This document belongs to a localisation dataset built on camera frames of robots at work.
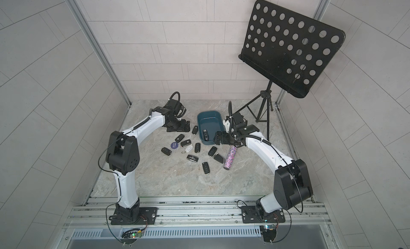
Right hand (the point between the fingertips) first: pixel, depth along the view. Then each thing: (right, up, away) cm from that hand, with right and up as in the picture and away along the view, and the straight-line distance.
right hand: (220, 139), depth 84 cm
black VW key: (-25, -1, +12) cm, 27 cm away
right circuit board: (+20, -38, -17) cm, 46 cm away
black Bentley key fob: (-15, -11, +4) cm, 20 cm away
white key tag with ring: (-18, -7, +8) cm, 21 cm away
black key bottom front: (-8, -16, 0) cm, 18 cm away
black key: (-15, +3, +15) cm, 22 cm away
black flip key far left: (-31, -8, +7) cm, 33 cm away
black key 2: (-13, -6, +8) cm, 17 cm away
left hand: (-20, +5, +10) cm, 23 cm away
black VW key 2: (-20, -4, +11) cm, 23 cm away
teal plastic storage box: (-5, +9, +21) cm, 24 cm away
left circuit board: (-39, -38, -19) cm, 58 cm away
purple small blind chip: (-27, -5, +9) cm, 29 cm away
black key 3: (-4, -8, +7) cm, 11 cm away
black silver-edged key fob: (-1, -11, +5) cm, 13 cm away
